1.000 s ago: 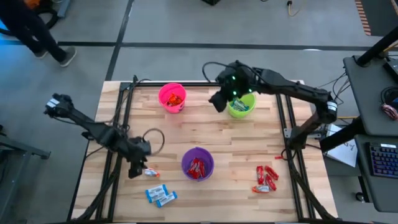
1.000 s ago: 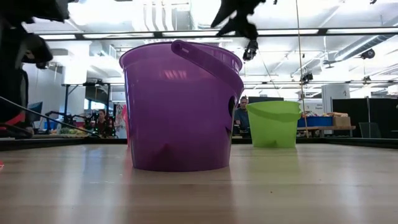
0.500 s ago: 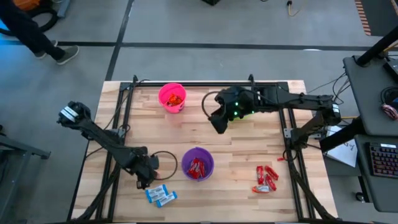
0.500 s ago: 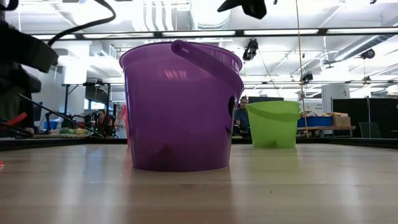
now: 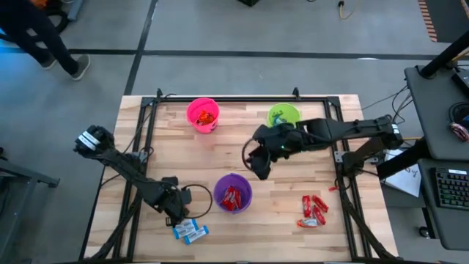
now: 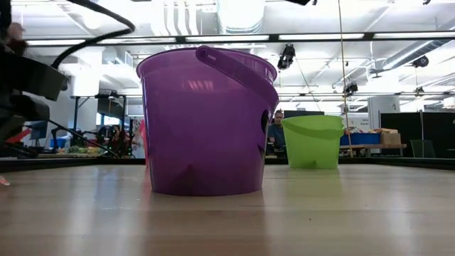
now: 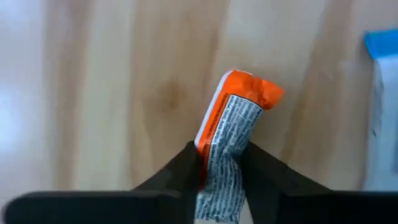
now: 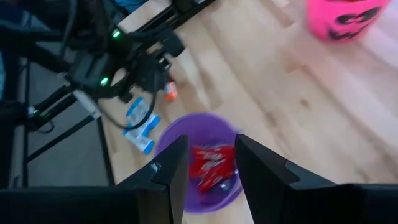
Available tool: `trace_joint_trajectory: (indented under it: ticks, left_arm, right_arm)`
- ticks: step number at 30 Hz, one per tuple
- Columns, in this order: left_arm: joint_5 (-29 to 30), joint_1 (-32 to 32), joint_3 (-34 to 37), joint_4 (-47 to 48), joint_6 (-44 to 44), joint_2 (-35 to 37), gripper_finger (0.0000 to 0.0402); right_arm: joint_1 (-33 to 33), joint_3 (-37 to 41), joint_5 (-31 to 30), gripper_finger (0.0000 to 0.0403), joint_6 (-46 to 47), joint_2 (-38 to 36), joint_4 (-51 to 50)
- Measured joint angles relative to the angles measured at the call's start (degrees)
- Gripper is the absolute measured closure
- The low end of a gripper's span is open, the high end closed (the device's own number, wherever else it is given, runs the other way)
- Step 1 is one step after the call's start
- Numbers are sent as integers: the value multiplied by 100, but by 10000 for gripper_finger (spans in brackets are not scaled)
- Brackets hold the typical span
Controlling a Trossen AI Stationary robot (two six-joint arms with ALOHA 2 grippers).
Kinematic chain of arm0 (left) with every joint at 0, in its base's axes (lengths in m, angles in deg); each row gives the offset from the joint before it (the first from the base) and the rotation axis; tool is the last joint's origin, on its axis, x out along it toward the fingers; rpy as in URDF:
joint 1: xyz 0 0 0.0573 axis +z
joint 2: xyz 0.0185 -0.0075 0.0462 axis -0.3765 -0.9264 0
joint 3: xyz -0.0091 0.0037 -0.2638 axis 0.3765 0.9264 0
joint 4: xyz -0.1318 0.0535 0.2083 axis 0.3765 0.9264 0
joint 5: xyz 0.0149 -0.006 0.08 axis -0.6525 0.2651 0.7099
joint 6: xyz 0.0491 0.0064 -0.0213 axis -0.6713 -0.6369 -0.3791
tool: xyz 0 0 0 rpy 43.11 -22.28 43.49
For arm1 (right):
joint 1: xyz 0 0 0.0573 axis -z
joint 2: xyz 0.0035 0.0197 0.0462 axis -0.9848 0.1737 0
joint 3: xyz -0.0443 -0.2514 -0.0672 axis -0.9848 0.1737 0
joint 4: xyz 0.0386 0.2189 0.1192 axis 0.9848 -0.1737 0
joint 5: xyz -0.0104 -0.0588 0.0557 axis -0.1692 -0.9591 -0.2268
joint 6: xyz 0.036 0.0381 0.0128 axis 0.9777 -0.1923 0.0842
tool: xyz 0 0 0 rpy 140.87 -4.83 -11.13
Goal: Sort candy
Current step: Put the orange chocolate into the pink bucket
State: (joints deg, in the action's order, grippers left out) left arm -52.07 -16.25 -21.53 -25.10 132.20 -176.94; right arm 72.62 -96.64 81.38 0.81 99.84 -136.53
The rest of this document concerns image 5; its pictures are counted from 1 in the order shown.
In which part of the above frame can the black aluminium table frame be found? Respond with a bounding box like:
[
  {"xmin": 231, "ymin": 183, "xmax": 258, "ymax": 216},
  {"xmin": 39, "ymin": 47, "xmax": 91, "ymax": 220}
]
[{"xmin": 82, "ymin": 87, "xmax": 400, "ymax": 263}]

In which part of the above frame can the pink plastic bucket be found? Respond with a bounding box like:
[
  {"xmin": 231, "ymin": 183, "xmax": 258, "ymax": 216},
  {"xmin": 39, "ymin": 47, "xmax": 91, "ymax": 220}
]
[{"xmin": 185, "ymin": 97, "xmax": 221, "ymax": 135}]

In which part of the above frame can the grey desk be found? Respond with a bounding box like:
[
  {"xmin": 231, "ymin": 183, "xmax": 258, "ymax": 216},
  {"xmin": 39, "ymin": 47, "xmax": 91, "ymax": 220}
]
[
  {"xmin": 417, "ymin": 158, "xmax": 469, "ymax": 251},
  {"xmin": 404, "ymin": 65, "xmax": 469, "ymax": 161}
]

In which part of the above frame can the black keyboard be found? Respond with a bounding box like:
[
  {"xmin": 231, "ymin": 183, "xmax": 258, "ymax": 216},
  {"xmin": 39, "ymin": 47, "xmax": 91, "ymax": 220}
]
[{"xmin": 434, "ymin": 167, "xmax": 469, "ymax": 212}]

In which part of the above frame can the dark mat with striped edge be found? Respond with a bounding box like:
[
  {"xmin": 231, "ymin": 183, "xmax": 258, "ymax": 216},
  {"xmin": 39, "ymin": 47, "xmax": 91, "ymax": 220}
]
[{"xmin": 417, "ymin": 0, "xmax": 469, "ymax": 43}]

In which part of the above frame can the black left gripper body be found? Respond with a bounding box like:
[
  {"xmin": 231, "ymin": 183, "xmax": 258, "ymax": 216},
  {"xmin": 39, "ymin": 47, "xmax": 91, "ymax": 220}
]
[{"xmin": 153, "ymin": 176, "xmax": 193, "ymax": 225}]

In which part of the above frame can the black coiled cable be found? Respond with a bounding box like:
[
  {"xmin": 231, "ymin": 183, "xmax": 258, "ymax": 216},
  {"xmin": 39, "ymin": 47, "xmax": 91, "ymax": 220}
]
[{"xmin": 447, "ymin": 101, "xmax": 469, "ymax": 128}]

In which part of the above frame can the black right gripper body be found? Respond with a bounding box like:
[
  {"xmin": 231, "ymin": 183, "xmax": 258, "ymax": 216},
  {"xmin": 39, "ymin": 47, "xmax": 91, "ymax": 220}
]
[{"xmin": 251, "ymin": 124, "xmax": 301, "ymax": 162}]

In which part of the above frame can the grey metal cart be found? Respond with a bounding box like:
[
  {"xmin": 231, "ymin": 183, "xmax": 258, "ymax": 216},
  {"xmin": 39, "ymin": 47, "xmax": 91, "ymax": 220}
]
[{"xmin": 0, "ymin": 146, "xmax": 60, "ymax": 264}]

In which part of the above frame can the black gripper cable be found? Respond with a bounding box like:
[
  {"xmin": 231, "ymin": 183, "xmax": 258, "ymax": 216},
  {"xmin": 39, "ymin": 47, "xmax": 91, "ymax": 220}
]
[
  {"xmin": 240, "ymin": 138, "xmax": 257, "ymax": 172},
  {"xmin": 181, "ymin": 183, "xmax": 214, "ymax": 220}
]

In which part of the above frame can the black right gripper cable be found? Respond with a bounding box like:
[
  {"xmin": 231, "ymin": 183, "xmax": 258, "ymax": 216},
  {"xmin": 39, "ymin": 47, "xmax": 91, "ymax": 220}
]
[{"xmin": 240, "ymin": 138, "xmax": 257, "ymax": 172}]

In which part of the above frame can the black cable bundle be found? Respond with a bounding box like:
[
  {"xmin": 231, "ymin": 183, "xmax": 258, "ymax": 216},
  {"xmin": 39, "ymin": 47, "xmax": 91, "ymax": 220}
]
[{"xmin": 362, "ymin": 84, "xmax": 415, "ymax": 125}]

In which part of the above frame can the pink patterned item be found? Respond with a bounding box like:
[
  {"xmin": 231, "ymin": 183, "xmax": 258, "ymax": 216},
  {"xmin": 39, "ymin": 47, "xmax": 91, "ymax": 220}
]
[{"xmin": 449, "ymin": 122, "xmax": 469, "ymax": 142}]

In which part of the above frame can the black slanted post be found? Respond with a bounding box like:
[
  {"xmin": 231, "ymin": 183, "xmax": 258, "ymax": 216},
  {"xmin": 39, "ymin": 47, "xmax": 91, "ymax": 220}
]
[{"xmin": 417, "ymin": 31, "xmax": 469, "ymax": 80}]

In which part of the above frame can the green plastic bucket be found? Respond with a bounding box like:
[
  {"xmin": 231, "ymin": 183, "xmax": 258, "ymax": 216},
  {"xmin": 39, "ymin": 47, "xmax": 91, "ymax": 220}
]
[{"xmin": 267, "ymin": 102, "xmax": 302, "ymax": 129}]

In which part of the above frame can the purple plastic bucket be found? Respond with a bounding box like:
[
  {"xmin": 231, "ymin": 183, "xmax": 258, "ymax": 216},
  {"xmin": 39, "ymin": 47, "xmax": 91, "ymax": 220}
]
[{"xmin": 213, "ymin": 172, "xmax": 254, "ymax": 215}]

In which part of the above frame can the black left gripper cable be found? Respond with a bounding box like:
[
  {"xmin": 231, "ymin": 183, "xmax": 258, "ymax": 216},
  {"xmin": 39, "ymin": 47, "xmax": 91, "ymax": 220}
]
[{"xmin": 181, "ymin": 183, "xmax": 214, "ymax": 220}]

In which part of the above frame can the person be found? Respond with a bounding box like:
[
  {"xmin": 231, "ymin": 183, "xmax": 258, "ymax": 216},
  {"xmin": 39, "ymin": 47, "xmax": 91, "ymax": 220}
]
[{"xmin": 0, "ymin": 0, "xmax": 92, "ymax": 81}]

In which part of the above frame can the black vacuum hose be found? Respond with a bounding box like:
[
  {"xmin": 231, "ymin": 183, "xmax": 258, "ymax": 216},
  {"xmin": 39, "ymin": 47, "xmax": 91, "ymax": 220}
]
[{"xmin": 47, "ymin": 7, "xmax": 70, "ymax": 34}]

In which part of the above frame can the white paper sheet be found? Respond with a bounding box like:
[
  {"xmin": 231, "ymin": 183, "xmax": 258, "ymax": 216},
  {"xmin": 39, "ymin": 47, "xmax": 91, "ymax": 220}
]
[{"xmin": 380, "ymin": 148, "xmax": 422, "ymax": 198}]

